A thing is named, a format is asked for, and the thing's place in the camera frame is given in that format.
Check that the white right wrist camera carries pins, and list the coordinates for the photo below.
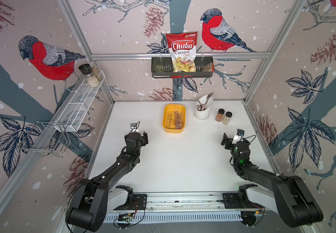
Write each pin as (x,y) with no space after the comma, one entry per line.
(238,136)

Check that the pink straight stencil ruler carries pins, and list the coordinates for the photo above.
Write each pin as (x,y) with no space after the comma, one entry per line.
(178,120)

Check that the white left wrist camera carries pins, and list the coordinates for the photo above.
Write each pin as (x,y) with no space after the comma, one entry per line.
(134,127)

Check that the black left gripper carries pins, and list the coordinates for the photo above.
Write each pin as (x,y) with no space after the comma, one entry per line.
(143,139)

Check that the metal fork in cup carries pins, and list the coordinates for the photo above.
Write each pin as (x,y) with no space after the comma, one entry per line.
(204,101)

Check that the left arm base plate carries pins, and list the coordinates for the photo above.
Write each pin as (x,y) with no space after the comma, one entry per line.
(133,201)

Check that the black lid jar on shelf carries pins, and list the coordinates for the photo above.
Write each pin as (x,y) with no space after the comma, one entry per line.
(85,69)

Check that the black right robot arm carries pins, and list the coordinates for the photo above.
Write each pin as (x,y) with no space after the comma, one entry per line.
(288,196)

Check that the black wire wall basket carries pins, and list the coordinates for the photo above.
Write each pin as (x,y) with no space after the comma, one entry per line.
(201,67)

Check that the short clear grey ruler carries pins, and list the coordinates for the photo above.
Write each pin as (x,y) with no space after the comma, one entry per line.
(168,123)

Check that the red cassava chips bag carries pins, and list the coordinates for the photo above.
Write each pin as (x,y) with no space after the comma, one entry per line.
(182,48)

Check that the pale spice jar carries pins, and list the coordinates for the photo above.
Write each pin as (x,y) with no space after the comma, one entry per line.
(226,118)

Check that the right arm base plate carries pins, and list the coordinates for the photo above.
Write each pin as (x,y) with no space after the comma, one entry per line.
(239,199)

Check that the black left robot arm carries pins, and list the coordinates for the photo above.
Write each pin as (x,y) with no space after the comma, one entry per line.
(94,198)

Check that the brown spice jar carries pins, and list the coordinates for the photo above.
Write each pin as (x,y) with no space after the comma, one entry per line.
(220,115)

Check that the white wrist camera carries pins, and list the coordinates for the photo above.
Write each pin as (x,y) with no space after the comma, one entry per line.
(238,136)
(134,127)

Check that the yellow plastic storage box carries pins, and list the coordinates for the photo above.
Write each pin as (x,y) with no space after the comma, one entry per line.
(170,108)

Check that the white utensil holder cup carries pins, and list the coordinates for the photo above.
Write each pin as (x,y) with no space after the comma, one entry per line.
(202,115)

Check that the white wire wall shelf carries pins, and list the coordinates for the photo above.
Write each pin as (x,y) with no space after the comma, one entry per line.
(72,112)

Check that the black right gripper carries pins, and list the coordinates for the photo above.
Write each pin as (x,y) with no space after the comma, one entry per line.
(228,141)

